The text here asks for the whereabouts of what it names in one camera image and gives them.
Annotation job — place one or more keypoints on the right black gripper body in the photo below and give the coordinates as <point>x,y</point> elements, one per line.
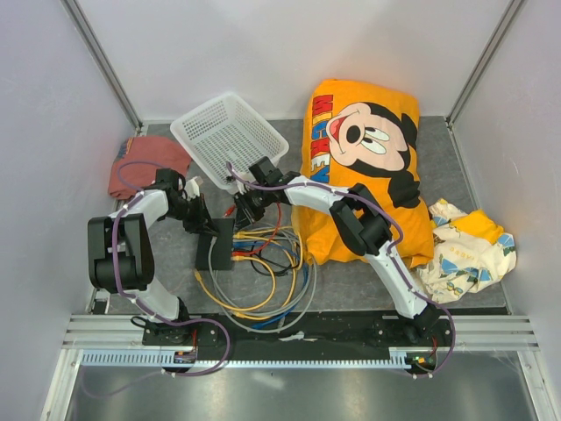
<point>250,199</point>

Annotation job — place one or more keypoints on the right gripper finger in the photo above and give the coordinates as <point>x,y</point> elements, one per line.
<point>253,217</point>
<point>241,219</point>

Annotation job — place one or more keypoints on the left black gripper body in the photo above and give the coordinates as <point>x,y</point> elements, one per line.
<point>188,210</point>

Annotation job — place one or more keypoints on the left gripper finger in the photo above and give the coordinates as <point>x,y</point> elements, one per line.
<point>193,226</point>
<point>207,223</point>

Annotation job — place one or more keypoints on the black network switch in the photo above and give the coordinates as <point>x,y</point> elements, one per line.
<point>216,251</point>

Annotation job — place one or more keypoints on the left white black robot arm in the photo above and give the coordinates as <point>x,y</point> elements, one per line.
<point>120,253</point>

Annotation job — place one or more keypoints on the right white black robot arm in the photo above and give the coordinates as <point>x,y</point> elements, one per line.
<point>364,228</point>

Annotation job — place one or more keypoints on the white plastic basket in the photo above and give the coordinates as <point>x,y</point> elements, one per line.
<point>223,130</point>

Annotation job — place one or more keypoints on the folded red shirt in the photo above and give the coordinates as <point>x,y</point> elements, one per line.
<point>138,159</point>

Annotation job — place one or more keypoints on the orange Mickey Mouse shirt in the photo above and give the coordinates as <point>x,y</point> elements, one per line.
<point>358,132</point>

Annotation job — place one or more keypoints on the cream patterned cloth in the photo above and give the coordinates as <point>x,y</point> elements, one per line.
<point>471,253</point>

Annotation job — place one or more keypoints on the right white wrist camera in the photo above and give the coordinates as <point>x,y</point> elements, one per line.
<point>244,186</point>

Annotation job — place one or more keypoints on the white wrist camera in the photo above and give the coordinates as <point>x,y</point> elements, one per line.
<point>244,186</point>
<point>192,187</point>

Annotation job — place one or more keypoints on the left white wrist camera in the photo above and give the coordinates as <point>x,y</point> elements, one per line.
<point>192,187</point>

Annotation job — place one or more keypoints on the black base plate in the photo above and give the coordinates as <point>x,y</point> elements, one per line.
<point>373,328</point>

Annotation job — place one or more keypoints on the grey slotted cable duct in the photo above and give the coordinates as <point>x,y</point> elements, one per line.
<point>172,359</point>

